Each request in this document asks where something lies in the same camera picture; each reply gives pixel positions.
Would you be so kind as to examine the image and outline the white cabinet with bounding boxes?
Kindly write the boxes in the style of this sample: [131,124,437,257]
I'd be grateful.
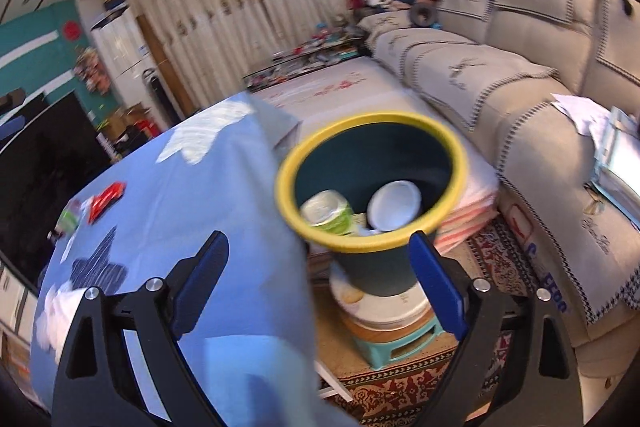
[90,7,166,108]

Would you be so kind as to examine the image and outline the beige sofa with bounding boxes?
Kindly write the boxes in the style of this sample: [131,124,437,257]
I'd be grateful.
[357,0,640,378]

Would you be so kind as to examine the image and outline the cluttered glass side table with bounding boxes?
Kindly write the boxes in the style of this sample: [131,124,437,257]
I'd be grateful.
[242,37,368,90]

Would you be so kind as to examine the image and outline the round white tin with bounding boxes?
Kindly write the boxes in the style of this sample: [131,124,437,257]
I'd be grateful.
[329,269,433,330]

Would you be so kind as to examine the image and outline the red snack packet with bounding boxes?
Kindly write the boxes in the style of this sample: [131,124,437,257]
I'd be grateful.
[87,182,126,225]

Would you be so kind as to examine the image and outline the black curved television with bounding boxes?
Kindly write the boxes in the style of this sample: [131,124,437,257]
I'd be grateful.
[0,89,113,293]

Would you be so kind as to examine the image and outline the white papers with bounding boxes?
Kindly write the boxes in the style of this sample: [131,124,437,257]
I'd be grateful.
[550,93,613,148]

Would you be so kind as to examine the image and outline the green plastic stool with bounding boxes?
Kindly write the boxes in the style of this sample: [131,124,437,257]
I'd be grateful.
[350,317,446,370]

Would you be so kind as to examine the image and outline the clear container with green lid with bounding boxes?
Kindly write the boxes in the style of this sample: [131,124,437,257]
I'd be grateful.
[47,199,83,243]

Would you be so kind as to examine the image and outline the white paper plate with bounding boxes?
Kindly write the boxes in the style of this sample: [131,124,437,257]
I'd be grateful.
[34,284,81,350]

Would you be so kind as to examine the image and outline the hanging wall decoration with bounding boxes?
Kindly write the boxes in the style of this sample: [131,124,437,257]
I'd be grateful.
[75,47,113,95]

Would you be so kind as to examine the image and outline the floral mattress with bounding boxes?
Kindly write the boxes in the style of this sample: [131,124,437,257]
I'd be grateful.
[250,57,501,253]

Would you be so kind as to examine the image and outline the green white packet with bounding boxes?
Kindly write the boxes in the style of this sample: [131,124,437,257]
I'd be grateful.
[299,189,355,236]

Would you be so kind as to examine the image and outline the grey tower fan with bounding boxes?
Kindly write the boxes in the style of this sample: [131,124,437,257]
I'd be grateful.
[142,68,173,122]

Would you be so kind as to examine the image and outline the light blue folder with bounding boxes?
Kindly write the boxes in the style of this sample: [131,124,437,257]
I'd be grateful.
[590,107,640,228]

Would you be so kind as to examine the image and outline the beige patterned curtain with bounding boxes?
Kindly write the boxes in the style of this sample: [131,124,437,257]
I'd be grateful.
[122,0,396,112]

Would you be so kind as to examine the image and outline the red patterned rug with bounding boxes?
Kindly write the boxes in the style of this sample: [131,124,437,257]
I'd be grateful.
[315,217,511,427]

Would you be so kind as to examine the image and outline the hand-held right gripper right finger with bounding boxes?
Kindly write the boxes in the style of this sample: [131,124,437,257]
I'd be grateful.
[407,229,586,427]

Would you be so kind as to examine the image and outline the blue tablecloth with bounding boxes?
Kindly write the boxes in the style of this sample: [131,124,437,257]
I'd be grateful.
[30,92,361,427]

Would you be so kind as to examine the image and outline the dark green yellow-rimmed trash bin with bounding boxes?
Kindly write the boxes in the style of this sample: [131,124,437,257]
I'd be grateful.
[274,111,470,298]

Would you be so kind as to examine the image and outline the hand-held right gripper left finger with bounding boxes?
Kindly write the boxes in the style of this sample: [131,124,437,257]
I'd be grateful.
[50,230,231,427]

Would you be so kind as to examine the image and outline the white drawer unit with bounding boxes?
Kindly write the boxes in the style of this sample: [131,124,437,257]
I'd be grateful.
[0,257,38,348]

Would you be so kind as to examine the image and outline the white leaf-print paper cup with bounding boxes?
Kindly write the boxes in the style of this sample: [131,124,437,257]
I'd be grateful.
[366,180,423,231]

